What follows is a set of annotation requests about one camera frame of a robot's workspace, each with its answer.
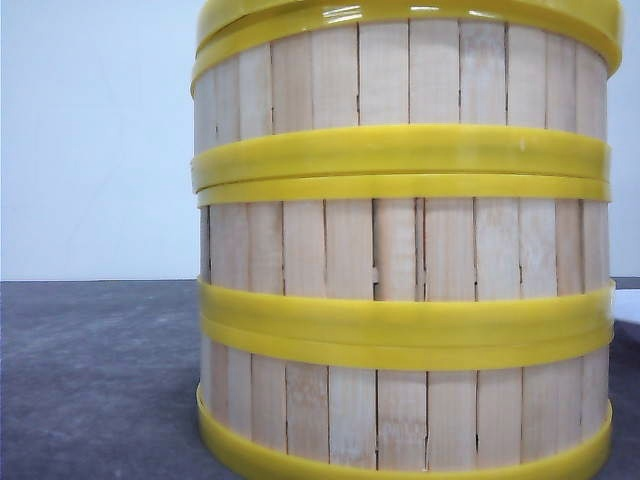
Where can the bamboo steamer bottom tray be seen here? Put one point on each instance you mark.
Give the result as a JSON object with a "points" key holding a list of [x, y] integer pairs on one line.
{"points": [[268, 418]]}

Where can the bamboo steamer tray one bun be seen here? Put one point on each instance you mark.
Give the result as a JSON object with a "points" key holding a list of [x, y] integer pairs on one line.
{"points": [[414, 108]]}

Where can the woven bamboo steamer lid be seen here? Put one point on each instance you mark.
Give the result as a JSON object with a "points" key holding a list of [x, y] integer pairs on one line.
{"points": [[588, 17]]}

